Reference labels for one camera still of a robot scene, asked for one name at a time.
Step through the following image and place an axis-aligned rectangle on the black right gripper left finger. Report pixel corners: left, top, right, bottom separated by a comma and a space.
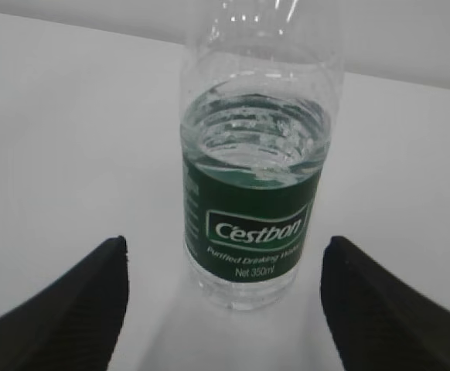
0, 236, 129, 370

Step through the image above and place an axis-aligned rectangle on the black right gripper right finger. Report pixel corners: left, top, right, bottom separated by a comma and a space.
319, 236, 450, 370

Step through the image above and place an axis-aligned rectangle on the clear green-label water bottle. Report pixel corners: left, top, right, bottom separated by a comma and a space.
180, 1, 344, 310

